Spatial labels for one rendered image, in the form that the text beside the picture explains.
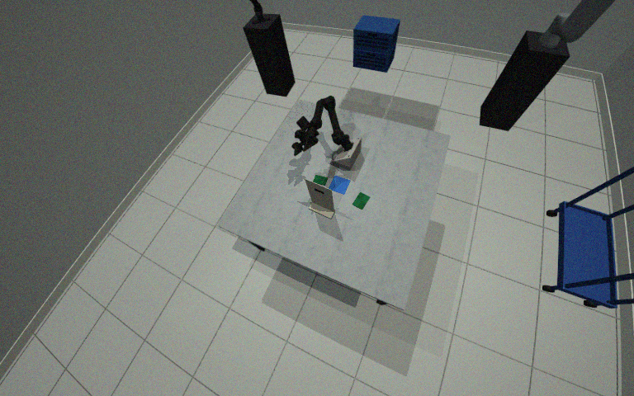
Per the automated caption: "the blue square mat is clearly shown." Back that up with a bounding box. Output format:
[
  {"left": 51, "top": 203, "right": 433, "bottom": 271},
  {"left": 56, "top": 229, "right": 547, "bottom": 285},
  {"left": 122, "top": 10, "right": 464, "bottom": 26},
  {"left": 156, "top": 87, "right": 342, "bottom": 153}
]
[{"left": 329, "top": 176, "right": 350, "bottom": 194}]

